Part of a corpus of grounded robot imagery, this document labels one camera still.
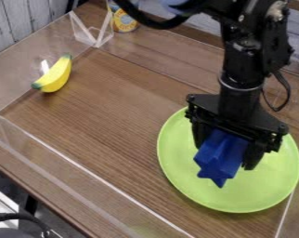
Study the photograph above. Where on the green round plate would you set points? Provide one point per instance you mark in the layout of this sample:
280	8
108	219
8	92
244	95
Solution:
251	191

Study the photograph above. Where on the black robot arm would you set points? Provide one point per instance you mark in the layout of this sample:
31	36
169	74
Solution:
254	29

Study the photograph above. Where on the yellow toy banana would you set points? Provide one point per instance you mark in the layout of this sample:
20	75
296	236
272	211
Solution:
56	78

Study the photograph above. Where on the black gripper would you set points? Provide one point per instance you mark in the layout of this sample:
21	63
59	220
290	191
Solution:
255	126

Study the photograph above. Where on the clear acrylic corner bracket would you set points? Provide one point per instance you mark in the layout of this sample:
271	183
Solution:
92	36

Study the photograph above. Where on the blue star-shaped block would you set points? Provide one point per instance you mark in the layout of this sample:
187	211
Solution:
220	156

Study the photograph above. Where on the yellow blue labelled can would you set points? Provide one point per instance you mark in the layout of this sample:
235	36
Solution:
124	24

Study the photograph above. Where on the clear acrylic front wall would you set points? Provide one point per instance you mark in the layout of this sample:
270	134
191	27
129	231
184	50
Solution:
96	207

